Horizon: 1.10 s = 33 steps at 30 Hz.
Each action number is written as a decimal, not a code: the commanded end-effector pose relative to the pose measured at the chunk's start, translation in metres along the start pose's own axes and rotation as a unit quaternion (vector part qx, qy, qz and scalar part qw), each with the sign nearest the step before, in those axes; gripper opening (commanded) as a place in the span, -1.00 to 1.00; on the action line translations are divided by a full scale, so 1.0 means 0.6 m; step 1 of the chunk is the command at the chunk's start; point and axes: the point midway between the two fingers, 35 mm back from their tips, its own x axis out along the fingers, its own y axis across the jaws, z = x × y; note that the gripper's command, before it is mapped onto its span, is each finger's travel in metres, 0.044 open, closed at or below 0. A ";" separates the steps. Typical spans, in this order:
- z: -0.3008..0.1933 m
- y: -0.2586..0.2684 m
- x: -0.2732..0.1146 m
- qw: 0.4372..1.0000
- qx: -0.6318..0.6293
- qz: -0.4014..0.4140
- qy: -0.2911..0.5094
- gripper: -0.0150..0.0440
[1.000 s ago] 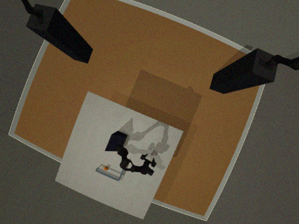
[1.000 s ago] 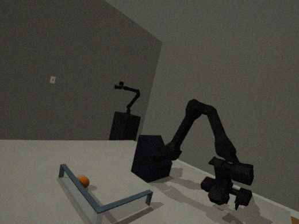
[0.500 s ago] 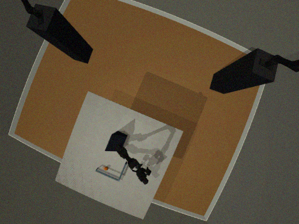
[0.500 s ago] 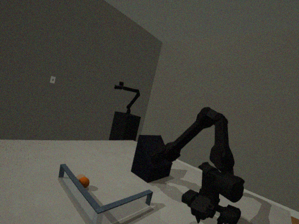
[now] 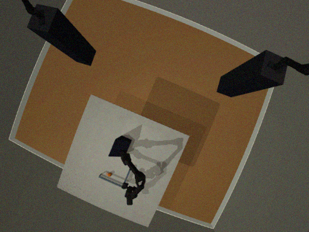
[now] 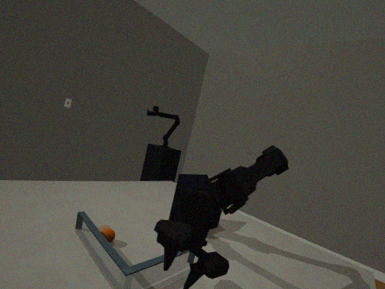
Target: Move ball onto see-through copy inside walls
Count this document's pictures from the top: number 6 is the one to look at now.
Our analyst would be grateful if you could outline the brown ball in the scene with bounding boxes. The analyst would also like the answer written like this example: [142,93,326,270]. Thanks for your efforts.
[101,229,116,243]

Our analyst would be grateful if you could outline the translucent tan ball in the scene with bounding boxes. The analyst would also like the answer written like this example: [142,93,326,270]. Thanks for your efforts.
[98,225,111,232]

